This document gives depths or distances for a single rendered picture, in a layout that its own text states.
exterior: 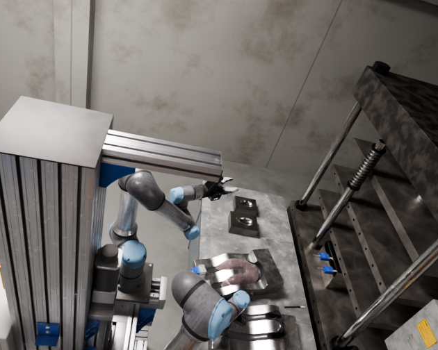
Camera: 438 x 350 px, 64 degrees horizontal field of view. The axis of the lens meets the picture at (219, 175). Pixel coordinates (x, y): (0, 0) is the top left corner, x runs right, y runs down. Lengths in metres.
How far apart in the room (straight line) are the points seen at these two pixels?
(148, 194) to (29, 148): 0.59
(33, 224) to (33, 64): 3.29
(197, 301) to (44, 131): 0.67
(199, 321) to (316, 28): 3.28
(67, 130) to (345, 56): 3.51
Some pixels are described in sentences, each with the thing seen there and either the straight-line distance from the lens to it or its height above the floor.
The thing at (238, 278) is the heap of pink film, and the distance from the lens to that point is 2.15.
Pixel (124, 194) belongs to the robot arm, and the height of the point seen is 1.52.
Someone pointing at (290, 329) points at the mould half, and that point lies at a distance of 2.18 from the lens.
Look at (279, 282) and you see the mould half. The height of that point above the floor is 0.91.
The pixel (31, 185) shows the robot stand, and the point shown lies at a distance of 0.96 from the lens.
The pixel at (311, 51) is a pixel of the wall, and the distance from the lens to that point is 4.02.
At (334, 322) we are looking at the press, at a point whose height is 0.79.
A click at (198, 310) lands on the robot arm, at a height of 1.59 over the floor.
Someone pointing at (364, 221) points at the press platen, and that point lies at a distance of 2.37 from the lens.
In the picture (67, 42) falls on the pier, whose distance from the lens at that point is 3.77.
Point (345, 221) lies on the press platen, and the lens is 2.71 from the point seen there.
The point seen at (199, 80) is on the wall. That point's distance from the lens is 3.96.
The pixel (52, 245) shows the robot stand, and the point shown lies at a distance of 1.11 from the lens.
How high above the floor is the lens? 2.59
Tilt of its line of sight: 37 degrees down
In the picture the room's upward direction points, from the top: 19 degrees clockwise
